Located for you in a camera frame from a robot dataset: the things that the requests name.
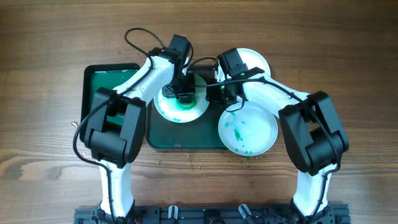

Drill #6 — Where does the green yellow sponge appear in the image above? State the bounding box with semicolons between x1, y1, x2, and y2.
175;96;197;110

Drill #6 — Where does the white plate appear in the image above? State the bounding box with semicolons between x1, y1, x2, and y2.
215;48;271;82
218;101;279;156
154;87;210;123

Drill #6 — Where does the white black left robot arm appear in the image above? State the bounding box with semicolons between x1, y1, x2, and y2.
81;47;190;223

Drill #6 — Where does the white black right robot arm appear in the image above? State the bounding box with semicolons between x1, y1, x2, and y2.
204;67;349;223

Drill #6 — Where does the dark grey serving tray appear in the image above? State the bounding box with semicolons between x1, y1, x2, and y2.
146;66;226;151

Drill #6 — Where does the black water tub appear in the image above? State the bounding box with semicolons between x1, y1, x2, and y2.
78;63;145;152

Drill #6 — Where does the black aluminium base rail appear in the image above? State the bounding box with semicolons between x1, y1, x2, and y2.
73;203;351;224

